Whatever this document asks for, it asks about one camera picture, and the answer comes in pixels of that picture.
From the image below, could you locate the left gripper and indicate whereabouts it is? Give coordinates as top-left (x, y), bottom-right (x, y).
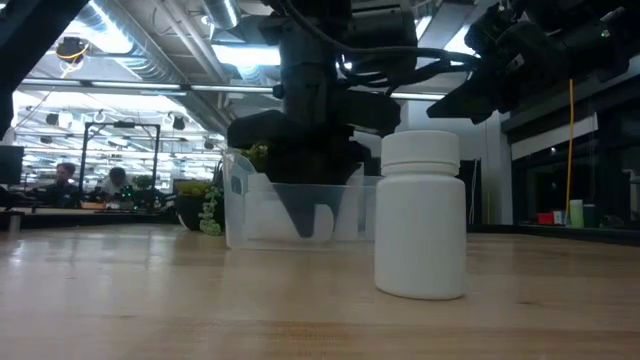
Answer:
top-left (227, 89), bottom-right (401, 240)

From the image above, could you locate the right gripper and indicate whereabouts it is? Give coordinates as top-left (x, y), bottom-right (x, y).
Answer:
top-left (427, 4), bottom-right (572, 125)

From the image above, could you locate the clear plastic basket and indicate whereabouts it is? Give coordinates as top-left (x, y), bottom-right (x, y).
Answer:
top-left (221, 152), bottom-right (384, 250)

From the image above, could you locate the potted succulent arrangement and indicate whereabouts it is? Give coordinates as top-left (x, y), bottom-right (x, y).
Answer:
top-left (175, 179), bottom-right (225, 237)

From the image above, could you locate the overhead LED light bar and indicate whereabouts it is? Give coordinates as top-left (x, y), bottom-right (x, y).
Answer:
top-left (17, 77), bottom-right (447, 102)

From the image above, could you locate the person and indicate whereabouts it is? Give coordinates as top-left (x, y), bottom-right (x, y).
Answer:
top-left (42, 162), bottom-right (84, 209)
top-left (99, 166), bottom-right (132, 204)

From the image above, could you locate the black monitor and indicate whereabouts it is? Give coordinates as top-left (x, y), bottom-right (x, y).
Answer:
top-left (0, 144), bottom-right (25, 186)

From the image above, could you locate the yellow extension cable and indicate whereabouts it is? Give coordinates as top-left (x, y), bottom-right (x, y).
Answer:
top-left (564, 79), bottom-right (576, 224)

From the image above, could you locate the black aluminium table frame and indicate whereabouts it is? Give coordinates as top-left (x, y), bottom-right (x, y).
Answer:
top-left (0, 209), bottom-right (640, 247)

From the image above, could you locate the black frame stand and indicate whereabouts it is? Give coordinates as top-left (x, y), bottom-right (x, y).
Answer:
top-left (82, 121), bottom-right (161, 206)

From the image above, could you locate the hanging yellow cord reel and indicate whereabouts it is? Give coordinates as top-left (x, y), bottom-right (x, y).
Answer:
top-left (54, 35), bottom-right (92, 66)

